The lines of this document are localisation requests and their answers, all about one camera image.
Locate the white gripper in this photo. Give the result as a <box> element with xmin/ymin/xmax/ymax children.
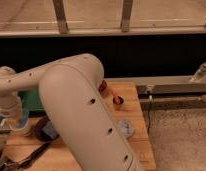
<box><xmin>0</xmin><ymin>94</ymin><xmax>22</xmax><ymax>130</ymax></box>

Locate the green plastic tray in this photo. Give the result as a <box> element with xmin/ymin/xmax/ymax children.
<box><xmin>19</xmin><ymin>90</ymin><xmax>44</xmax><ymax>112</ymax></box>

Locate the red bowl with berries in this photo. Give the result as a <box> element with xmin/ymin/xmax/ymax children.
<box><xmin>99</xmin><ymin>80</ymin><xmax>107</xmax><ymax>94</ymax></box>

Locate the dark brown bowl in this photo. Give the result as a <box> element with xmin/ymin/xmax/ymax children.
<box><xmin>34</xmin><ymin>116</ymin><xmax>59</xmax><ymax>142</ymax></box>

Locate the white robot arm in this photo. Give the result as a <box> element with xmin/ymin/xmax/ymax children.
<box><xmin>0</xmin><ymin>53</ymin><xmax>144</xmax><ymax>171</ymax></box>

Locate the black handled tool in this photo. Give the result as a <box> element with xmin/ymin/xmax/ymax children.
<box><xmin>0</xmin><ymin>142</ymin><xmax>51</xmax><ymax>171</ymax></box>

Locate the clear plastic cup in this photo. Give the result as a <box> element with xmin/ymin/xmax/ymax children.
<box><xmin>118</xmin><ymin>120</ymin><xmax>134</xmax><ymax>138</ymax></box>

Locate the blue grey sponge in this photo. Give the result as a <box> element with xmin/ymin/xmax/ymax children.
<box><xmin>43</xmin><ymin>122</ymin><xmax>59</xmax><ymax>138</ymax></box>

